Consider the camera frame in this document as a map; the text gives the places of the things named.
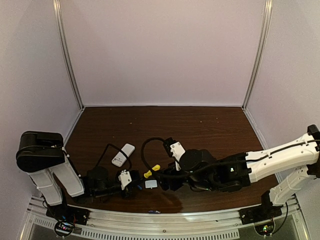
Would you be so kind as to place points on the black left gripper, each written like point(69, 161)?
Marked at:
point(133, 182)

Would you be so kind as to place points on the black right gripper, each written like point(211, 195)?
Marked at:
point(165, 179)

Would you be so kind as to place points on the white remote control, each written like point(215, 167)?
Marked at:
point(121, 157)

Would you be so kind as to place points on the yellow handled screwdriver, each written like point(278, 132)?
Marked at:
point(149, 173)

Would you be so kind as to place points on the white battery cover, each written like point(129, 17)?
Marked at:
point(151, 184)

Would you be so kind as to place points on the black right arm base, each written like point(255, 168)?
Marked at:
point(262, 216)

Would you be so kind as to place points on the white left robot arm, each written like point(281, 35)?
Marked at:
point(43, 157)

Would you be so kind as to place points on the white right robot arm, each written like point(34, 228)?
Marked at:
point(302, 155)

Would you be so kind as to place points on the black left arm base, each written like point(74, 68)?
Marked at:
point(67, 217)

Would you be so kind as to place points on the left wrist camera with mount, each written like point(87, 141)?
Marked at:
point(127, 178)

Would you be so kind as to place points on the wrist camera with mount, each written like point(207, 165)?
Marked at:
point(174, 150)
point(127, 178)

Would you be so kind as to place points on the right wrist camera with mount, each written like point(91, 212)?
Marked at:
point(174, 150)

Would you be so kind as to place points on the aluminium front rail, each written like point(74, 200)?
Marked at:
point(112, 225)

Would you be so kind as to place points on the right aluminium corner post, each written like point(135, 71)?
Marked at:
point(263, 37)

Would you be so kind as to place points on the aluminium corner post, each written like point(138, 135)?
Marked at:
point(263, 37)
point(65, 52)

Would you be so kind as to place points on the left aluminium corner post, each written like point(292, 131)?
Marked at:
point(65, 52)

